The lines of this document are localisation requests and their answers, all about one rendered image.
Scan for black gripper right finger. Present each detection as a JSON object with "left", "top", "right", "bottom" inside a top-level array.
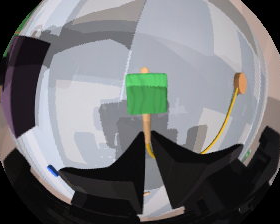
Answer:
[{"left": 151, "top": 131, "right": 244, "bottom": 209}]

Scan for green block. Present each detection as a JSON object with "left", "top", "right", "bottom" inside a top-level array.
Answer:
[{"left": 125, "top": 72, "right": 168, "bottom": 116}]

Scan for thin wooden stick with yellow string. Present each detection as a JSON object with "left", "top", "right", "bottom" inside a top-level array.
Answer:
[{"left": 140, "top": 67, "right": 238, "bottom": 159}]

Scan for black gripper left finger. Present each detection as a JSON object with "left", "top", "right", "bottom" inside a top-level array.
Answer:
[{"left": 58, "top": 131, "right": 145, "bottom": 216}]

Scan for blue rectangular bar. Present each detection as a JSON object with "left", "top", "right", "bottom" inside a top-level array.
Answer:
[{"left": 47, "top": 165, "right": 59, "bottom": 176}]

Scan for orange round button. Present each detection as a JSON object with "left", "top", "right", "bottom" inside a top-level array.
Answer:
[{"left": 233, "top": 72, "right": 246, "bottom": 95}]

